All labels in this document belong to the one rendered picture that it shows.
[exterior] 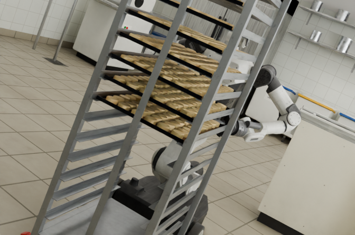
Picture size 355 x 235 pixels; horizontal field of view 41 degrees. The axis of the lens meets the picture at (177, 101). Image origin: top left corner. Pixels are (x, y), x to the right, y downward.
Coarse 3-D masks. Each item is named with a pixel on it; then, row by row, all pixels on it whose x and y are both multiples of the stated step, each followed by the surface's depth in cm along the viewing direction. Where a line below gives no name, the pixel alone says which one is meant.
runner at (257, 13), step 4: (236, 4) 164; (244, 4) 163; (256, 8) 180; (256, 12) 182; (260, 12) 189; (256, 16) 185; (260, 16) 192; (264, 16) 198; (260, 20) 198; (264, 20) 201; (268, 20) 208; (272, 20) 216; (268, 24) 212; (272, 24) 220
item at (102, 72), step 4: (100, 72) 183; (104, 72) 186; (108, 72) 189; (112, 72) 192; (116, 72) 195; (120, 72) 199; (124, 72) 202; (128, 72) 205; (132, 72) 209; (136, 72) 213; (140, 72) 217; (100, 76) 184; (104, 76) 187; (112, 76) 193; (132, 76) 211; (148, 76) 227
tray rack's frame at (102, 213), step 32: (128, 0) 178; (256, 0) 162; (96, 64) 184; (160, 64) 175; (224, 64) 166; (192, 128) 171; (64, 160) 190; (64, 224) 211; (96, 224) 187; (128, 224) 235
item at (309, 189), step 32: (320, 128) 335; (288, 160) 343; (320, 160) 336; (352, 160) 329; (288, 192) 344; (320, 192) 337; (352, 192) 330; (288, 224) 346; (320, 224) 338; (352, 224) 331
